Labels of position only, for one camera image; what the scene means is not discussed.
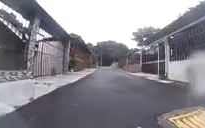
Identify grey concrete pavement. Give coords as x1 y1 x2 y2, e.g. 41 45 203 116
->
0 68 98 122

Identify dark group of trees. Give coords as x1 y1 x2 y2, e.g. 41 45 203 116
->
89 40 131 68

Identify dark fence on white wall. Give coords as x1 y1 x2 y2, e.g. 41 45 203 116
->
124 11 205 84

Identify trees behind fence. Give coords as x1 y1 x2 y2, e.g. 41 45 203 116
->
131 0 205 48

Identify dark grey asphalt road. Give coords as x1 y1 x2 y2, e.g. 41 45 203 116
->
0 66 205 128

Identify long building with pillars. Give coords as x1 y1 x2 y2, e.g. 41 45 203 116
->
0 0 98 84

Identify pale concrete pavement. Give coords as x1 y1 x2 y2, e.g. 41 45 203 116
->
124 70 175 85

